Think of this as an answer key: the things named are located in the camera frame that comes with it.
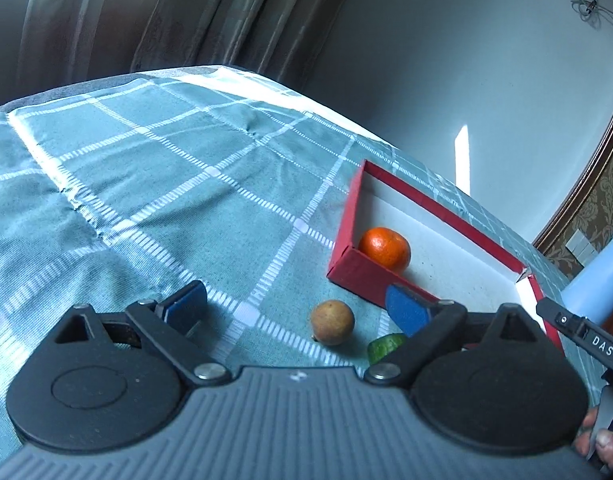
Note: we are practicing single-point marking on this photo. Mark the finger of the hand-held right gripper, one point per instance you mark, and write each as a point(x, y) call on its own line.
point(561, 317)

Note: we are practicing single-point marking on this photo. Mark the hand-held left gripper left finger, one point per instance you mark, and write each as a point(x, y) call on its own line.
point(186, 305)

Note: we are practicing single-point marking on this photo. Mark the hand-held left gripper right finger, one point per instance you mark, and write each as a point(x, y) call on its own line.
point(406, 310)

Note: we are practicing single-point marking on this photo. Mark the green cucumber piece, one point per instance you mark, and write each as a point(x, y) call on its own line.
point(384, 347)

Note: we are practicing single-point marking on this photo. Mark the red cardboard box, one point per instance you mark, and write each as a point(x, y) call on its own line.
point(456, 255)

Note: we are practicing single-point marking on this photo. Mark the brown longan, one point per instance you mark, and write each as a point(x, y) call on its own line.
point(332, 322)

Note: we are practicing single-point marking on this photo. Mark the person's right hand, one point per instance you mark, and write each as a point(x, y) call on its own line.
point(609, 447)

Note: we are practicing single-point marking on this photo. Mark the blue kettle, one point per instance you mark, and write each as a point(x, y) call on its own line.
point(596, 280)

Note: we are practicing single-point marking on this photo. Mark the orange tangerine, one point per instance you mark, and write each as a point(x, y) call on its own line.
point(385, 250)

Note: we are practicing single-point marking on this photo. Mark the teal checked tablecloth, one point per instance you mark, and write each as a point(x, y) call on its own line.
point(161, 185)

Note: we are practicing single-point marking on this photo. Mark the brown patterned curtain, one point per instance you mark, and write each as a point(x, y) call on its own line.
point(211, 15)

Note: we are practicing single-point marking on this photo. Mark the white wall switch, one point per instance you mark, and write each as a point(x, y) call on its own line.
point(581, 246)

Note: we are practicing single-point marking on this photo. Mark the wooden wall trim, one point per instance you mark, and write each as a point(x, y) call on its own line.
point(586, 185)

